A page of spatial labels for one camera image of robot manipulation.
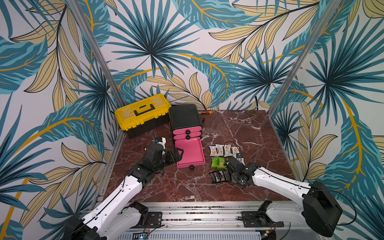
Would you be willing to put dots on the pink top drawer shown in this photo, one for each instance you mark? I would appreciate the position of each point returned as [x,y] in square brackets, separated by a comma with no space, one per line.
[187,131]

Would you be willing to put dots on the green cookie packet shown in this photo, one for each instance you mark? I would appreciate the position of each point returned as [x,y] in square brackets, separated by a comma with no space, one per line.
[215,162]
[221,163]

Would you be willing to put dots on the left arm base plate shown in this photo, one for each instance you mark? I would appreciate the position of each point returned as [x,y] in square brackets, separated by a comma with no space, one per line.
[153,220]

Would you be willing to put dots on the black drawer cabinet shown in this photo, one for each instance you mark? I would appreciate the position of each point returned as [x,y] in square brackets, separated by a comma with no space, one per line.
[184,116]

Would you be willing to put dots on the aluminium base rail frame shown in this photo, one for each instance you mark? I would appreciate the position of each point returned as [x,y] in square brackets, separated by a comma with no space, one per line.
[197,215]

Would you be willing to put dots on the aluminium right corner post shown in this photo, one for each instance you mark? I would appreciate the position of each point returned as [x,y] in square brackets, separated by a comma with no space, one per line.
[319,28]

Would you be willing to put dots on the black cookie packet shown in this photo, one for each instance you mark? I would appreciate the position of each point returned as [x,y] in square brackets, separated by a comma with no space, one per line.
[221,176]
[226,176]
[214,177]

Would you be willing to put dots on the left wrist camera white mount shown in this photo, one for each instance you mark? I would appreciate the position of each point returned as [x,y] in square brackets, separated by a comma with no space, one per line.
[161,141]

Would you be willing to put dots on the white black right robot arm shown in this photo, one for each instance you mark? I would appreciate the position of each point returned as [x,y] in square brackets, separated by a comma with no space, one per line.
[315,206]

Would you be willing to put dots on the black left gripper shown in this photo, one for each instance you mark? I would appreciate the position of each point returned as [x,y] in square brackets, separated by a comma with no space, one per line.
[178,157]

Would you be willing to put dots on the yellow black toolbox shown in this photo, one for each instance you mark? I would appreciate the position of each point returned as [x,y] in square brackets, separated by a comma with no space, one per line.
[143,116]

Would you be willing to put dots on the white cookie packet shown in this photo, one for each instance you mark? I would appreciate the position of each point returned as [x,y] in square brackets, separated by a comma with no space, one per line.
[227,151]
[235,151]
[220,150]
[213,151]

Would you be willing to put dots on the aluminium corner post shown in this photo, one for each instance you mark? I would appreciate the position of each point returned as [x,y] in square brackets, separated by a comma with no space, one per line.
[319,28]
[82,21]

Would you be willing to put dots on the aluminium left corner post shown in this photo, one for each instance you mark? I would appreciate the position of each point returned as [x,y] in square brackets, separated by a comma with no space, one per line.
[82,21]

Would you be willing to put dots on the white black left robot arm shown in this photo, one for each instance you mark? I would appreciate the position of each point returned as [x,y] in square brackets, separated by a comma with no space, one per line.
[116,214]

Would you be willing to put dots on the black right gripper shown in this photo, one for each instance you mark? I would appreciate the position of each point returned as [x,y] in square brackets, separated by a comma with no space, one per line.
[233,163]

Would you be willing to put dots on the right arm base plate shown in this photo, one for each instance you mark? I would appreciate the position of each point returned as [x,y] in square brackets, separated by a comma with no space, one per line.
[258,219]

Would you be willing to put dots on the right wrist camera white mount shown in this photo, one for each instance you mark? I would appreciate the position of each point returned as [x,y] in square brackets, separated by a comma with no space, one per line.
[240,159]

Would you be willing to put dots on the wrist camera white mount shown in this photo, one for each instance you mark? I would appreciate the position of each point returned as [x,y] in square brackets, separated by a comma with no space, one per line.
[240,159]
[161,141]

